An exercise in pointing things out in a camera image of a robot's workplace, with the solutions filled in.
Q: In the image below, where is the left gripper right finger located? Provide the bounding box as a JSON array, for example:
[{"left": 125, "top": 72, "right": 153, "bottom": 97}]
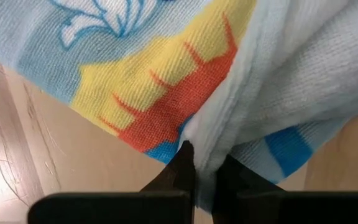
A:
[{"left": 211, "top": 154, "right": 358, "bottom": 224}]

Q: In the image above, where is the green dinosaur print towel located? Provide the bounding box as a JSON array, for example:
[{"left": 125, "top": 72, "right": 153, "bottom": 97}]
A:
[{"left": 0, "top": 0, "right": 358, "bottom": 215}]

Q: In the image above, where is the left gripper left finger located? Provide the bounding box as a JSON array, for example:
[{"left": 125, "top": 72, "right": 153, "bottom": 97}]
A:
[{"left": 27, "top": 139, "right": 196, "bottom": 224}]

